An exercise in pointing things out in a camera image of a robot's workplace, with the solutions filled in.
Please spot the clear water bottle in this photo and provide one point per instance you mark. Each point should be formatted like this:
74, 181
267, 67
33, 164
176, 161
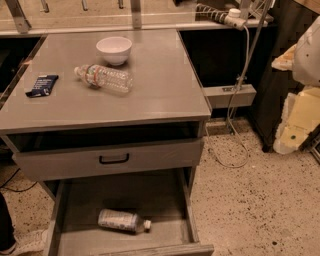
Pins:
99, 76

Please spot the white shoe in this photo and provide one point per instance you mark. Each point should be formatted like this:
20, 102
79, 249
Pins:
33, 241

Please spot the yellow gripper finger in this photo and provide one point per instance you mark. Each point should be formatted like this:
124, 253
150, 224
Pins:
300, 117

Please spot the grey drawer cabinet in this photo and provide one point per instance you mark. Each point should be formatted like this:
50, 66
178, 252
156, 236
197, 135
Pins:
165, 103

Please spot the black drawer handle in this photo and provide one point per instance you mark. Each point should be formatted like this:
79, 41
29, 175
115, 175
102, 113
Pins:
116, 159

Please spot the white power strip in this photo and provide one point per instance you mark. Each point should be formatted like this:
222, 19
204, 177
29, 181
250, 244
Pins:
231, 18

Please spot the blue plastic bottle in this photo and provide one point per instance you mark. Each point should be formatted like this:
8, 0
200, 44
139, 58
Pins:
124, 221

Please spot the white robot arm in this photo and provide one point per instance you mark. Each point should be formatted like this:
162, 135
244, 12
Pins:
303, 58

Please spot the open grey lower drawer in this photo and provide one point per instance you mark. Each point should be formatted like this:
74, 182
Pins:
159, 196

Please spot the closed grey upper drawer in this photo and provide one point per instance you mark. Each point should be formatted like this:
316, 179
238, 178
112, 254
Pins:
84, 162

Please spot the grey metal bracket block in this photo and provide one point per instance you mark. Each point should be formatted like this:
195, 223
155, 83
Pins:
227, 96

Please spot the dark blue snack packet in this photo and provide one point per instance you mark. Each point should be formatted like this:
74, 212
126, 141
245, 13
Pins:
43, 86

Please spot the white bowl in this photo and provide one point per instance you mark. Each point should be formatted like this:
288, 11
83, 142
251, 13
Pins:
115, 50

